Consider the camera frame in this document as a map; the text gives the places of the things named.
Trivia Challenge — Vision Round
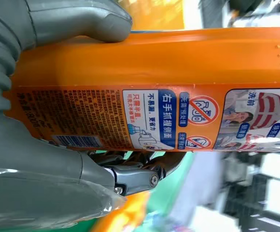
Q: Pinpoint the yellow film covered sheet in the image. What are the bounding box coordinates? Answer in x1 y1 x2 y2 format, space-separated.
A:
119 0 185 31

